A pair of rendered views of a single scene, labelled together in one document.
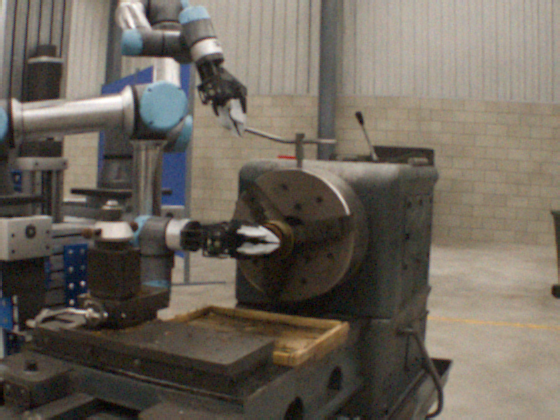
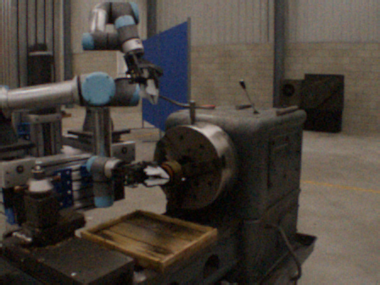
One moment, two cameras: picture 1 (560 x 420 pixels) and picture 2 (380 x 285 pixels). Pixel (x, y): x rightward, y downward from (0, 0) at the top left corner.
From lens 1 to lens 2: 0.40 m
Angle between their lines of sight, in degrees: 12
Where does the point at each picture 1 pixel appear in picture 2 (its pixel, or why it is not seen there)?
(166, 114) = (99, 94)
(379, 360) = (249, 247)
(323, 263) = (205, 187)
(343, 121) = (288, 58)
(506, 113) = not seen: outside the picture
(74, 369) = (16, 271)
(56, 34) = (48, 34)
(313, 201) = (198, 147)
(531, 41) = not seen: outside the picture
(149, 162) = (100, 120)
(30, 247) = (20, 178)
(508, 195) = not seen: outside the picture
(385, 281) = (252, 196)
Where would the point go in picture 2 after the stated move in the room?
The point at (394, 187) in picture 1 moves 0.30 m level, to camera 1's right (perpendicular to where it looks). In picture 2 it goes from (257, 135) to (338, 137)
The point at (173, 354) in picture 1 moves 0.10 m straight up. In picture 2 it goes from (59, 271) to (55, 233)
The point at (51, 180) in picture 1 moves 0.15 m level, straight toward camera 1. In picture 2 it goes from (50, 128) to (43, 132)
